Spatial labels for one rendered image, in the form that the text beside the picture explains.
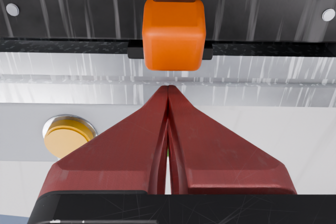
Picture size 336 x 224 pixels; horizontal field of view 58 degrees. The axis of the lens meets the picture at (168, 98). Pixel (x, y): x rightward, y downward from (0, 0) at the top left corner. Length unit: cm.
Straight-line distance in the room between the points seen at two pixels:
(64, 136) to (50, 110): 2
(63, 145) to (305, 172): 35
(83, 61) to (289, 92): 16
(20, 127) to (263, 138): 29
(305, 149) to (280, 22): 27
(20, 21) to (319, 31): 20
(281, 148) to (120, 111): 26
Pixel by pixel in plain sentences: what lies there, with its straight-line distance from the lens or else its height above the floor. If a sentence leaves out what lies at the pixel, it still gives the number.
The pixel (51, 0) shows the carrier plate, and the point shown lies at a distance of 21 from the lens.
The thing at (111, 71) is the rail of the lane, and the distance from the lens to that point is 23.
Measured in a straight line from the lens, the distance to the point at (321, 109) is 42.
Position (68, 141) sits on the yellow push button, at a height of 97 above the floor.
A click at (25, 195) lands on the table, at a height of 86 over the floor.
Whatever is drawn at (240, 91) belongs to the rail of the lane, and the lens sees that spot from 24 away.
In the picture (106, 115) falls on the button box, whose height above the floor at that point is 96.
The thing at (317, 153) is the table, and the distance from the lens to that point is 47.
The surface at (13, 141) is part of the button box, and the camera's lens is 30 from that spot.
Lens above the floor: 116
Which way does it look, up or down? 56 degrees down
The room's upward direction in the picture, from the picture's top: 180 degrees counter-clockwise
